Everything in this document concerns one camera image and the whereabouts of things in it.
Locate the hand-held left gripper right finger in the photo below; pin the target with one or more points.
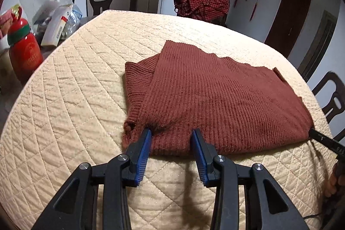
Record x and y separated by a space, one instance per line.
200 157

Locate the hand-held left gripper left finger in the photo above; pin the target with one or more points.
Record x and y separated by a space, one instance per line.
142 157

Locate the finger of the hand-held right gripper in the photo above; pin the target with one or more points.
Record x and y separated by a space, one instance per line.
323 140

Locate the rust red knitted sweater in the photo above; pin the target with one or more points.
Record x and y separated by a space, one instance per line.
215 98

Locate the person's right hand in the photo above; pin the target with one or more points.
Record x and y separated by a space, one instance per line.
333 181

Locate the dark wooden chair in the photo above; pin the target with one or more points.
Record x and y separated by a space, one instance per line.
327 87

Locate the cream quilted blanket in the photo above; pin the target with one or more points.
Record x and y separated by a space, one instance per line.
80 84

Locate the dark slatted door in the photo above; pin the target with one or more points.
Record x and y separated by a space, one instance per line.
319 44

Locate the dark brown door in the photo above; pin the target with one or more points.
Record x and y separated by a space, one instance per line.
288 17

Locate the blue white packet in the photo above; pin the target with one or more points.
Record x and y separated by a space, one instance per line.
73 18

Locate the white carton box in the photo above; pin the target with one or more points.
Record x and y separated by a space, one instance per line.
56 28

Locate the red checked shirt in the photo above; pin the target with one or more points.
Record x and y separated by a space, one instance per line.
202 1

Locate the red jar with green band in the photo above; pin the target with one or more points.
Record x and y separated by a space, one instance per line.
25 52

